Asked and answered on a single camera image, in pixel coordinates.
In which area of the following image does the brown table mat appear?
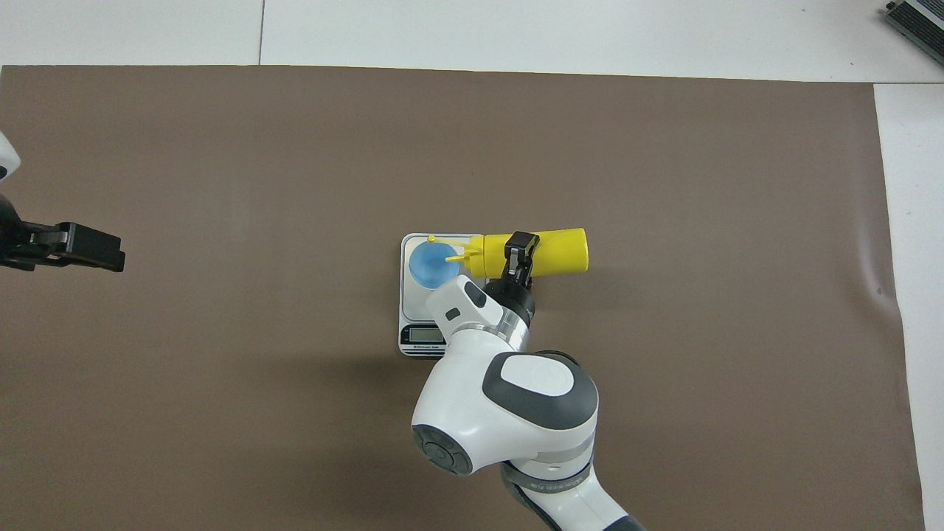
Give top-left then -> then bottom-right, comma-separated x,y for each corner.
0,65 -> 926,531

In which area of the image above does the grey metal device box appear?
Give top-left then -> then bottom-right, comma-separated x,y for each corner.
883,0 -> 944,52

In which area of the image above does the light blue plastic cup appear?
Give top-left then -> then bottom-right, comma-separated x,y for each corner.
409,240 -> 461,290

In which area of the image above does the yellow squeeze bottle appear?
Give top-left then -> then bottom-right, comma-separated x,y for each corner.
427,228 -> 589,280

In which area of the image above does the silver digital kitchen scale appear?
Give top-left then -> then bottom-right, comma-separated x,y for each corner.
399,233 -> 490,359

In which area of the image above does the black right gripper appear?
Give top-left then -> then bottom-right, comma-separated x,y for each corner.
483,231 -> 541,329

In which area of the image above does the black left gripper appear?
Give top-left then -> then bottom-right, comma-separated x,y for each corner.
0,193 -> 126,272

